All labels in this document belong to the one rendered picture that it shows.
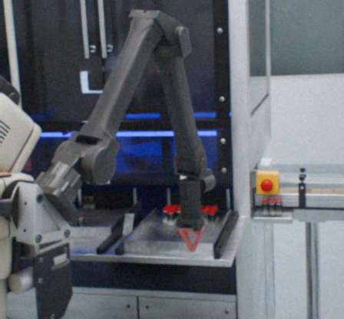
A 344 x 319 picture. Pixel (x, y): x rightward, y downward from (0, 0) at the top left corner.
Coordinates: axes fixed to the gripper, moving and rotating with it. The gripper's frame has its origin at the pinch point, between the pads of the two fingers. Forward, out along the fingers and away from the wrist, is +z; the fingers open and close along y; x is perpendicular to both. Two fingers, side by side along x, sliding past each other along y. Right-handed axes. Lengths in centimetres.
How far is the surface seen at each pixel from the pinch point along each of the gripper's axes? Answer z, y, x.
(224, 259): 2.2, -1.6, -9.2
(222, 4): -68, 38, -4
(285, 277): 88, 204, -13
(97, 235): 0.9, 11.8, 32.4
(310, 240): 14, 53, -31
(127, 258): 3.0, -2.1, 18.4
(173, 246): -0.1, 0.8, 5.5
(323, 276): 88, 209, -35
